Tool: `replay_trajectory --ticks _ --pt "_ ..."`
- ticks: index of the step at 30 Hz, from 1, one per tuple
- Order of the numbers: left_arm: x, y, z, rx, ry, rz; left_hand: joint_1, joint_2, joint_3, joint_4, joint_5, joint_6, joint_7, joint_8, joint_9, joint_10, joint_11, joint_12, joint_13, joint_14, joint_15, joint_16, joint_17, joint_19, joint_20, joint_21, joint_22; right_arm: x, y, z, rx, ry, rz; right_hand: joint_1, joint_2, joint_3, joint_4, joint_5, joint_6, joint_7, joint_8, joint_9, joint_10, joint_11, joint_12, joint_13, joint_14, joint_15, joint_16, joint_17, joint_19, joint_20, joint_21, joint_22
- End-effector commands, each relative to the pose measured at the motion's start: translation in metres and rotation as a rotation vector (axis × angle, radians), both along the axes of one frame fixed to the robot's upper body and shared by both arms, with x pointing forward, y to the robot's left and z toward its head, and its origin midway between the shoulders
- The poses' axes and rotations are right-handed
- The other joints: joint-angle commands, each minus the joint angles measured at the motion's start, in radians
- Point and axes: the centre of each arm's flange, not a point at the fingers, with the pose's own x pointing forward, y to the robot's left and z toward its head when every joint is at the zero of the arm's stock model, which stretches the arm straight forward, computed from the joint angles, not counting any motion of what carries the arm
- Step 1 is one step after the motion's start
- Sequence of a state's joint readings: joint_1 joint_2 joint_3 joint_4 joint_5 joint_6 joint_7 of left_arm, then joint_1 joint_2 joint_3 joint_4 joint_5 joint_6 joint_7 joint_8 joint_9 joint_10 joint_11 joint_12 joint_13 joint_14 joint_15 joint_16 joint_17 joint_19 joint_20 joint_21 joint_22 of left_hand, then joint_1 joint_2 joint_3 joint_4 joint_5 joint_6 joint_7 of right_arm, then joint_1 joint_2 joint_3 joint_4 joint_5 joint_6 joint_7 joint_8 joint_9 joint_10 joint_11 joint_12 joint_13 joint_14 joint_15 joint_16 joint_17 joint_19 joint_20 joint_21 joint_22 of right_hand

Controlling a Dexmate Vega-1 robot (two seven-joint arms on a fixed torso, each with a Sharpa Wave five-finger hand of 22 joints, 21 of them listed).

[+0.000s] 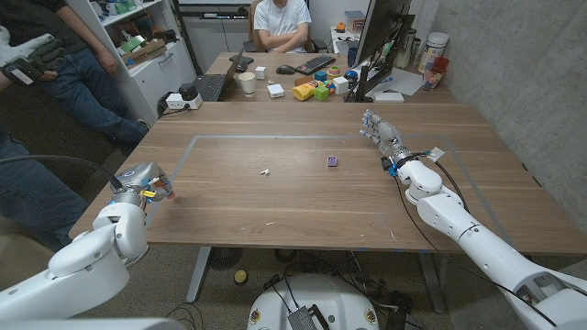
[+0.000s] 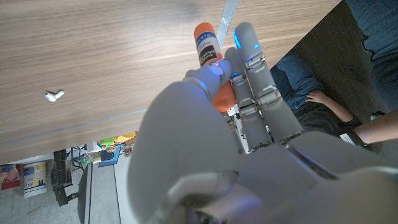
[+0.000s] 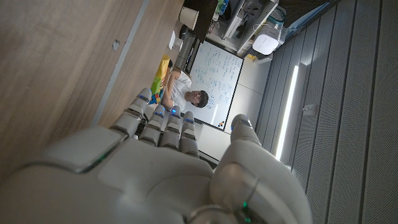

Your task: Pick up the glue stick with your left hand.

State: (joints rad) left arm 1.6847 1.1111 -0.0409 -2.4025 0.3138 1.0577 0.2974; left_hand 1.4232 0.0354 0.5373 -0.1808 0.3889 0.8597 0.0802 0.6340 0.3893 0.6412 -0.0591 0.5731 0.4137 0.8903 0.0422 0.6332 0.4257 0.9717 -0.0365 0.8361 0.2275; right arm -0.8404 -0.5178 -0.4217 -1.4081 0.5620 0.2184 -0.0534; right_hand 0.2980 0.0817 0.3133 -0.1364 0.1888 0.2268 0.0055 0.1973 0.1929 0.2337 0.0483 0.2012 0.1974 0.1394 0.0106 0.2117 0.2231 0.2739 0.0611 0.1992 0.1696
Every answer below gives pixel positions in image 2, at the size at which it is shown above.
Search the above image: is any yellow toy cup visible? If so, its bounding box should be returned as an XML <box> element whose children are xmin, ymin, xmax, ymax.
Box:
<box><xmin>118</xmin><ymin>132</ymin><xmax>137</xmax><ymax>144</ymax></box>

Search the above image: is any white labelled canister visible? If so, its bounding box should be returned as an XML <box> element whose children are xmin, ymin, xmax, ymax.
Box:
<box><xmin>22</xmin><ymin>161</ymin><xmax>48</xmax><ymax>199</ymax></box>

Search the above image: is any black computer monitor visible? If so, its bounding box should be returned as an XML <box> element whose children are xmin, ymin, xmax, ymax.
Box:
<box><xmin>51</xmin><ymin>149</ymin><xmax>94</xmax><ymax>224</ymax></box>

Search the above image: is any person in black shirt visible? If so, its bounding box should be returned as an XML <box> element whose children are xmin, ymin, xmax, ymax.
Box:
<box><xmin>269</xmin><ymin>51</ymin><xmax>398</xmax><ymax>153</ymax></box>

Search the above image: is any blue flat box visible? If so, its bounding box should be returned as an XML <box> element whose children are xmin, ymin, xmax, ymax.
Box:
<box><xmin>98</xmin><ymin>147</ymin><xmax>121</xmax><ymax>168</ymax></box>

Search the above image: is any white earbud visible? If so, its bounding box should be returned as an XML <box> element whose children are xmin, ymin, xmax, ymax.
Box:
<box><xmin>44</xmin><ymin>89</ymin><xmax>65</xmax><ymax>103</ymax></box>

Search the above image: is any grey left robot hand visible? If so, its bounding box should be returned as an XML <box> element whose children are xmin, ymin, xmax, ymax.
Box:
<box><xmin>126</xmin><ymin>21</ymin><xmax>398</xmax><ymax>224</ymax></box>

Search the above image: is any person in blue jeans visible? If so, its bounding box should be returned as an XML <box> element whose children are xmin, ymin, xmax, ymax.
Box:
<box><xmin>345</xmin><ymin>0</ymin><xmax>398</xmax><ymax>110</ymax></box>

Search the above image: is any red snack bag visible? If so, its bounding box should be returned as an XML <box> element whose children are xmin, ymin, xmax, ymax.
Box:
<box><xmin>0</xmin><ymin>164</ymin><xmax>22</xmax><ymax>191</ymax></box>

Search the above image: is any orange glue stick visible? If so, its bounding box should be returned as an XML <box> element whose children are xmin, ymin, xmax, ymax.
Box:
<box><xmin>193</xmin><ymin>22</ymin><xmax>238</xmax><ymax>113</ymax></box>

